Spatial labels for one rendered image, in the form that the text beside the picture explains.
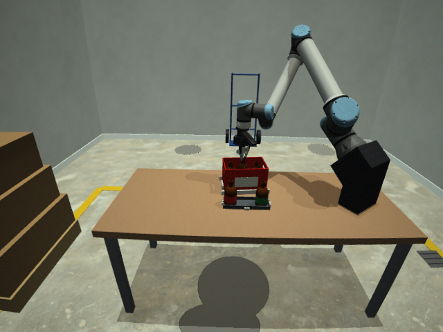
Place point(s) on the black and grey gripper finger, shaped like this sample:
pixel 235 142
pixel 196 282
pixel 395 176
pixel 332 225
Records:
pixel 240 151
pixel 246 149

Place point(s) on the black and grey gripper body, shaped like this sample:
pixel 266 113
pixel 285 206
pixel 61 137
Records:
pixel 237 139

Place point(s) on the dark red crate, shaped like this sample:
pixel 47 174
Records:
pixel 244 179

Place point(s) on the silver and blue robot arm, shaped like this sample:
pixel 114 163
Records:
pixel 344 110

